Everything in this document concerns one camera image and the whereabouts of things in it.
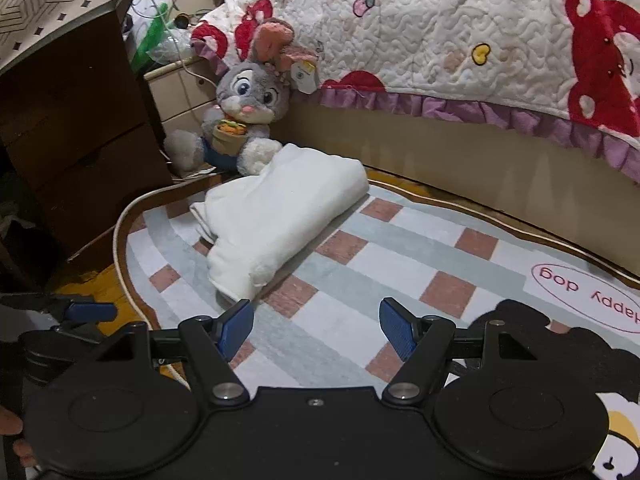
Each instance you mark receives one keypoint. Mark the brown wooden dresser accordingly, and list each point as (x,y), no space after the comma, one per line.
(85,135)

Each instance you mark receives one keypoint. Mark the white fleece garment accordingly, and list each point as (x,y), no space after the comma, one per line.
(280,205)

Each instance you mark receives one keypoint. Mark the white quilted red-print bedspread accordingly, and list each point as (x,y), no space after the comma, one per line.
(425,25)

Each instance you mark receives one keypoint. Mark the beige nightstand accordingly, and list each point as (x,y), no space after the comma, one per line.
(175,95)

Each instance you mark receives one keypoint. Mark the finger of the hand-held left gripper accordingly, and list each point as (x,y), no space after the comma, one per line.
(92,311)
(75,331)

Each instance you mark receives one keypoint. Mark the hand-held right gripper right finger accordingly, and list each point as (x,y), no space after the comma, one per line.
(397,331)

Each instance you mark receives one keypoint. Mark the checkered cartoon rug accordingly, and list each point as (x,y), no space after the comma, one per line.
(400,240)

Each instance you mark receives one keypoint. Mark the grey plush rabbit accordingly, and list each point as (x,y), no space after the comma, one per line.
(250,90)

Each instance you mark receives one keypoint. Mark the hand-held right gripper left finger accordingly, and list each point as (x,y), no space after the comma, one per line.
(235,329)

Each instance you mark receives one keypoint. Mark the beige bed frame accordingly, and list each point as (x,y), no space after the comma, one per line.
(475,160)

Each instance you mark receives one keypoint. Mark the person's left hand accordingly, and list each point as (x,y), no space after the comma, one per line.
(11,421)

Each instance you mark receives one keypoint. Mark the green plastic bag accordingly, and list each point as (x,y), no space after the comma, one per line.
(150,40)

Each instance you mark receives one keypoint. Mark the white paper hang tag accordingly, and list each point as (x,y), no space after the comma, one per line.
(305,77)

